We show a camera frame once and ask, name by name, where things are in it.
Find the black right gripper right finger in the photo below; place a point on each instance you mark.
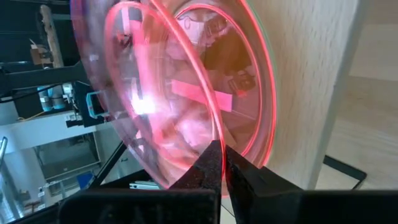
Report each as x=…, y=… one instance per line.
x=311, y=208

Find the wooden shelf with black frame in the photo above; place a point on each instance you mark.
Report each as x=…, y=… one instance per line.
x=311, y=93

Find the clear pink plastic plate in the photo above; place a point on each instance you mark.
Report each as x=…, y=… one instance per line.
x=245, y=124
x=124, y=62

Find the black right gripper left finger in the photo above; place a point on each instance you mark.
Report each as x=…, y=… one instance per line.
x=140, y=208

